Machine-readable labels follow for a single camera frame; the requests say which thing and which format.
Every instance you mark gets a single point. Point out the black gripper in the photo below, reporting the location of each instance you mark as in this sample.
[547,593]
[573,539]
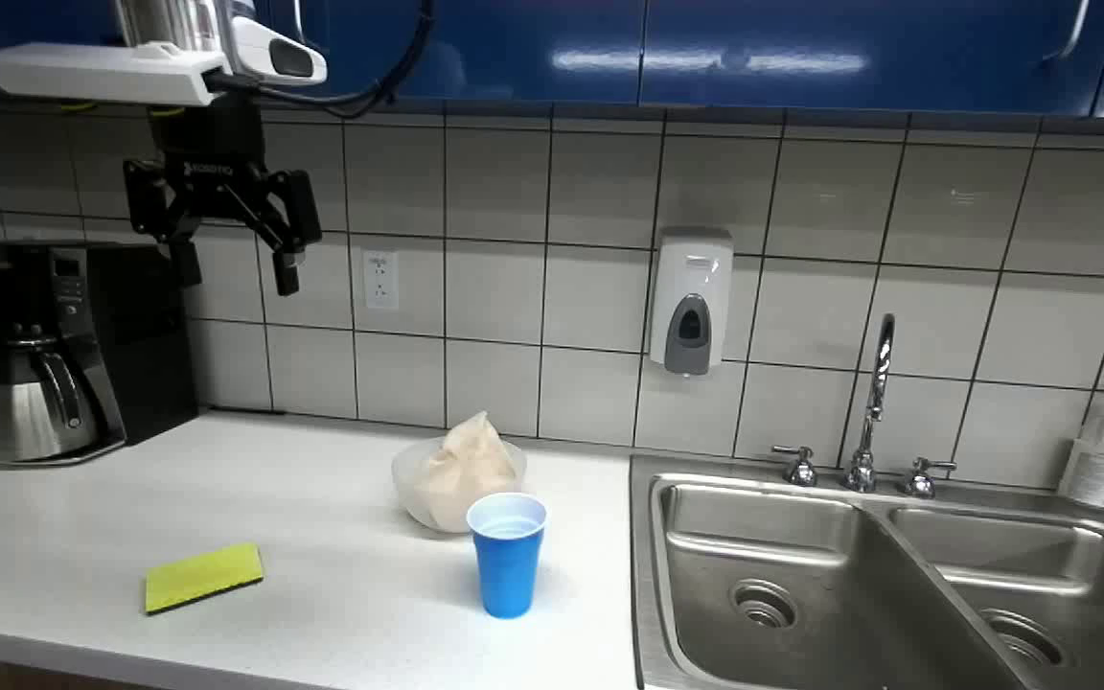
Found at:
[210,147]

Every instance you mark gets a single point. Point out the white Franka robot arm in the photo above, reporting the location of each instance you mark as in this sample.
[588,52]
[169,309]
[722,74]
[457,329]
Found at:
[260,44]

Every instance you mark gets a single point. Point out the translucent white plastic bowl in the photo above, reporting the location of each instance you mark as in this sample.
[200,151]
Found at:
[416,493]

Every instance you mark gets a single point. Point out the black coffee maker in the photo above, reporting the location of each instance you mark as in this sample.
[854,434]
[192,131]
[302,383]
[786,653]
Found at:
[117,329]

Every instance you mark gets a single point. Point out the steel coffee carafe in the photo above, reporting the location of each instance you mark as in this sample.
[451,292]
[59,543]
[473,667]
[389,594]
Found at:
[28,406]

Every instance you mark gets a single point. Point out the yellow green sponge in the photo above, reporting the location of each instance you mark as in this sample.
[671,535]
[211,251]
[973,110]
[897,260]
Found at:
[200,576]

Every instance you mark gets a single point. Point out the blue plastic cup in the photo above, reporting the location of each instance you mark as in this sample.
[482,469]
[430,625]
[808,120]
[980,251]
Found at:
[508,559]

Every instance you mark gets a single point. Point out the chrome sink faucet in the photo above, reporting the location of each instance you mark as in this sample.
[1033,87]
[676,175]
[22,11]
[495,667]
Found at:
[881,370]

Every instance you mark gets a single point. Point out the stainless steel double sink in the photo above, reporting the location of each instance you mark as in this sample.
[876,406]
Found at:
[833,576]

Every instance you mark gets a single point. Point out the clear plastic soap bottle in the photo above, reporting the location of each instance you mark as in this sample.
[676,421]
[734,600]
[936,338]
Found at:
[1095,462]

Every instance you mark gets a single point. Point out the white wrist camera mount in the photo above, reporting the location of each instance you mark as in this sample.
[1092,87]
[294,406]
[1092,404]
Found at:
[92,71]

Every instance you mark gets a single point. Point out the white wall soap dispenser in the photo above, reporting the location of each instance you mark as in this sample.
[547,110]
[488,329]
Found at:
[690,292]

